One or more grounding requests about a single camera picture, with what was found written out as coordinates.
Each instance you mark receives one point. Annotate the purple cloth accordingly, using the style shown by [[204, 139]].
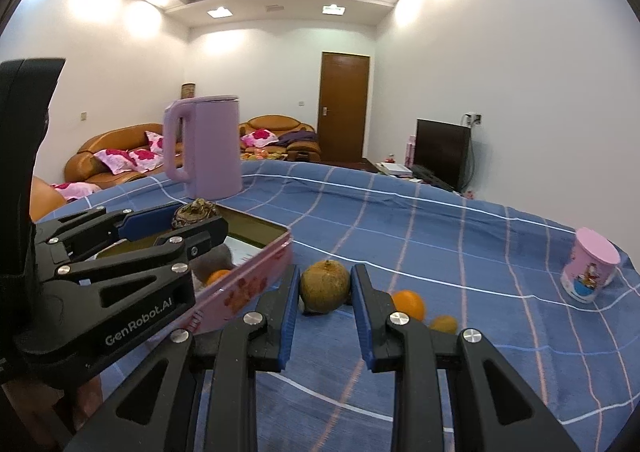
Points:
[[300, 138]]

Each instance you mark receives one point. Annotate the long brown leather sofa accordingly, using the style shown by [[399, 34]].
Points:
[[115, 137]]

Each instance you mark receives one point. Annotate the blue plaid tablecloth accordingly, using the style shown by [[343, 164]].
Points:
[[450, 242]]

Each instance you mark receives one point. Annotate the ceiling air vent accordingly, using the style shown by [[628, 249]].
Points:
[[275, 8]]

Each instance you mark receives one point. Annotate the green-brown kiwi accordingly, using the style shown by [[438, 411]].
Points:
[[325, 287]]

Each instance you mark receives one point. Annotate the black television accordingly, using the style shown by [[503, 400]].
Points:
[[440, 152]]

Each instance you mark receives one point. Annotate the brown leather sofa armrest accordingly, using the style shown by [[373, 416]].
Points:
[[45, 199]]

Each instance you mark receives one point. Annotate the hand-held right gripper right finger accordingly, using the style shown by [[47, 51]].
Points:
[[362, 319]]

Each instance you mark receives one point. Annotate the pink metal tin box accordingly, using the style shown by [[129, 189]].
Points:
[[240, 289]]

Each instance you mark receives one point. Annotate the orange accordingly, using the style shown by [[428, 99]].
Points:
[[218, 277], [410, 304]]

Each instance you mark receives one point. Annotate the purple electric kettle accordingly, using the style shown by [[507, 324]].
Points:
[[210, 147]]

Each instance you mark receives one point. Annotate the dark coffee table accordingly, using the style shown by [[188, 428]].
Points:
[[350, 166]]

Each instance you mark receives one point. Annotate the tall patterned decoration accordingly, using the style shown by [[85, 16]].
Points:
[[188, 90]]

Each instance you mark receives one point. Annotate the wall power outlet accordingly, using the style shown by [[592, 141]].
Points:
[[472, 119]]

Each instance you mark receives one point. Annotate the brown wooden door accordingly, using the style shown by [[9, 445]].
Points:
[[345, 107]]

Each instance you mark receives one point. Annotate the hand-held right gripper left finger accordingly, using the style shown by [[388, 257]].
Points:
[[288, 317]]

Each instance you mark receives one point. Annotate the dark brown round fruit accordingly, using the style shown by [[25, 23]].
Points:
[[195, 209]]

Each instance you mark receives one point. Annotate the person's left hand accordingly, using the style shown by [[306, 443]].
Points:
[[90, 399]]

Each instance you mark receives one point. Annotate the pink cartoon cup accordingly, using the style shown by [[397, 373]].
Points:
[[587, 264]]

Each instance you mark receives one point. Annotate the pink floral pillow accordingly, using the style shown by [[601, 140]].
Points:
[[125, 161], [259, 137], [75, 189], [157, 142]]

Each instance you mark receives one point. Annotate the small tan kiwi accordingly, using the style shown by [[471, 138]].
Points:
[[443, 324]]

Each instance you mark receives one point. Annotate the white television stand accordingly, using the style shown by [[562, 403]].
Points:
[[395, 168]]

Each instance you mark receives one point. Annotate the brown leather armchair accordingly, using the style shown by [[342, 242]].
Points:
[[277, 122]]

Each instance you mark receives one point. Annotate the square ceiling light panel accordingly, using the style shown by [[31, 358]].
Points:
[[219, 12], [333, 9]]

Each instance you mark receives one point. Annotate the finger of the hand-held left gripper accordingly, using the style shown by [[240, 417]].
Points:
[[147, 223], [200, 237]]

